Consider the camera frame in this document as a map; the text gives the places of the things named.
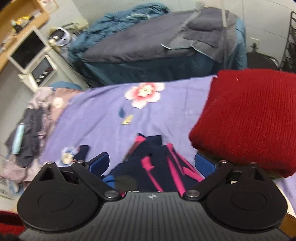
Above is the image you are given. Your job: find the navy cartoon print sweatshirt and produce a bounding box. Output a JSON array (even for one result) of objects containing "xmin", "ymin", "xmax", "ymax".
[{"xmin": 71, "ymin": 133, "xmax": 204, "ymax": 196}]

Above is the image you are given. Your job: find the purple floral bed sheet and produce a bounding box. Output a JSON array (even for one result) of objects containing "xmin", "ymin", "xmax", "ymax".
[{"xmin": 41, "ymin": 75, "xmax": 295, "ymax": 206}]

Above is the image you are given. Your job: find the red knit sweater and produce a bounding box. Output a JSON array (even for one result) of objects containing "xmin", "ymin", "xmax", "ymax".
[{"xmin": 189, "ymin": 69, "xmax": 295, "ymax": 177}]

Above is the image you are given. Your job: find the white small oven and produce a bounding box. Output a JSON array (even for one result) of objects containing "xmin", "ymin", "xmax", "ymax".
[{"xmin": 15, "ymin": 49, "xmax": 81, "ymax": 92}]

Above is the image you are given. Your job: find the grey duvet on far bed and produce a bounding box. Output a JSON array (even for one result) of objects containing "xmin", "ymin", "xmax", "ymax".
[{"xmin": 82, "ymin": 11, "xmax": 196, "ymax": 64}]

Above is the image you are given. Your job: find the white microwave oven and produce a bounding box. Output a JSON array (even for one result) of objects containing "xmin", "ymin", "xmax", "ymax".
[{"xmin": 8, "ymin": 27, "xmax": 50, "ymax": 74}]

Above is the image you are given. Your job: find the grey folded towel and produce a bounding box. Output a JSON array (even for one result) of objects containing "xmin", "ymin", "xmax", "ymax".
[{"xmin": 162, "ymin": 8, "xmax": 237, "ymax": 63}]

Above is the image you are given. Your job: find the blue crumpled blanket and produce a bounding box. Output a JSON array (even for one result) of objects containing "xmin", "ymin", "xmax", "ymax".
[{"xmin": 68, "ymin": 3, "xmax": 170, "ymax": 63}]

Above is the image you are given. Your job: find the wooden shelf unit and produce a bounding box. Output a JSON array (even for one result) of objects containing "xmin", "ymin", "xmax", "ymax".
[{"xmin": 1, "ymin": 0, "xmax": 50, "ymax": 69}]

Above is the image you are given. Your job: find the black wire rack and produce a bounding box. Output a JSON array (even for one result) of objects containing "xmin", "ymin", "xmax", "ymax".
[{"xmin": 280, "ymin": 11, "xmax": 296, "ymax": 73}]

